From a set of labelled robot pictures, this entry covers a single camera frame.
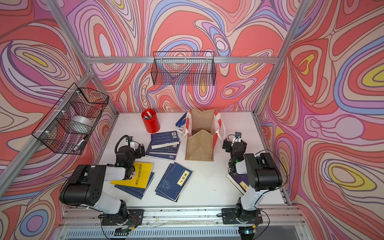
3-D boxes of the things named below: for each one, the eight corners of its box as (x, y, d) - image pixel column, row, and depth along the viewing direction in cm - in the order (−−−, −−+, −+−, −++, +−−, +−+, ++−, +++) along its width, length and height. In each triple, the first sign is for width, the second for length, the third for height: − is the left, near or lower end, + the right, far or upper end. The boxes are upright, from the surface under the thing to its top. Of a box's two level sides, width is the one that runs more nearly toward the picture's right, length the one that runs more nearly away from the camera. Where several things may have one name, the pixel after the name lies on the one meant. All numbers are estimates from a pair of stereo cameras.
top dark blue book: (152, 149, 99) (151, 146, 96) (151, 137, 105) (150, 134, 103) (179, 143, 102) (179, 141, 99) (177, 132, 108) (177, 129, 106)
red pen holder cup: (143, 133, 108) (138, 121, 98) (147, 121, 116) (142, 108, 106) (159, 133, 108) (155, 121, 98) (161, 121, 116) (158, 108, 106)
